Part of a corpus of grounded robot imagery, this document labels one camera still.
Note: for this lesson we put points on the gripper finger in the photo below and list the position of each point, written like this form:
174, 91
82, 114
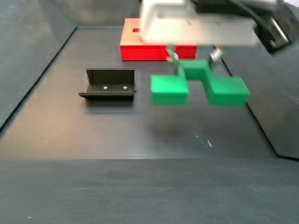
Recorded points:
173, 56
215, 55

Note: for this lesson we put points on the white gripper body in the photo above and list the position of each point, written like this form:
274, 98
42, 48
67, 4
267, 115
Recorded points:
170, 22

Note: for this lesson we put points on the green U-shaped block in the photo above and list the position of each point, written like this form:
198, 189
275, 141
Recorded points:
223, 90

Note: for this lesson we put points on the red base board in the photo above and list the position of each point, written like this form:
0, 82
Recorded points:
135, 50

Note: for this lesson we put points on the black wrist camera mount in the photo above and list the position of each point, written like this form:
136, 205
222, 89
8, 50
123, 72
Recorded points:
277, 25

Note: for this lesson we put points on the black bracket fixture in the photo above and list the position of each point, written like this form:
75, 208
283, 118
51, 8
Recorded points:
110, 83

